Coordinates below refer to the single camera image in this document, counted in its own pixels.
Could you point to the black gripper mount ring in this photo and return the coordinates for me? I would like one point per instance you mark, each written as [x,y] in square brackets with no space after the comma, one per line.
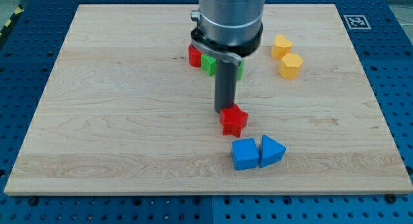
[231,54]

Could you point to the white fiducial marker tag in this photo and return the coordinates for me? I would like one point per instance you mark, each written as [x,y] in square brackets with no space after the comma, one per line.
[357,22]

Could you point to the red star block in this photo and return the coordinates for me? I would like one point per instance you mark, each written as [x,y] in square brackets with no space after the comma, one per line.
[233,120]

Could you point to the blue cube block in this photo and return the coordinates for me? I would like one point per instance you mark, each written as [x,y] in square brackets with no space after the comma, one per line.
[244,154]

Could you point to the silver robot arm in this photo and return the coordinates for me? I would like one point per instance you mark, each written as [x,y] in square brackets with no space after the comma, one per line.
[228,31]

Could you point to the yellow hexagon block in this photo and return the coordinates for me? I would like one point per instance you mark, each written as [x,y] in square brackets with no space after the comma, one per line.
[290,66]

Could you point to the green star block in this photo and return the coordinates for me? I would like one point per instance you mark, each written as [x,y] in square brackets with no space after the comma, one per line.
[208,64]

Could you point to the blue triangle block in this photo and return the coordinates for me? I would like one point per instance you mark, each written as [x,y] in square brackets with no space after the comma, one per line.
[270,151]

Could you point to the red circle block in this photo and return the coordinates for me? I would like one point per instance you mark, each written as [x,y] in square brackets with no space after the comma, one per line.
[194,56]

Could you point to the wooden board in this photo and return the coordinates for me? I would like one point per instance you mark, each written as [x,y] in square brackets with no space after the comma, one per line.
[124,114]

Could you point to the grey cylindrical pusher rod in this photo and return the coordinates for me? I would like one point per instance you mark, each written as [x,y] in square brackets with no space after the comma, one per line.
[225,85]

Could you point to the yellow heart block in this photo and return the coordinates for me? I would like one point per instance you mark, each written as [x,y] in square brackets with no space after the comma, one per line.
[281,46]

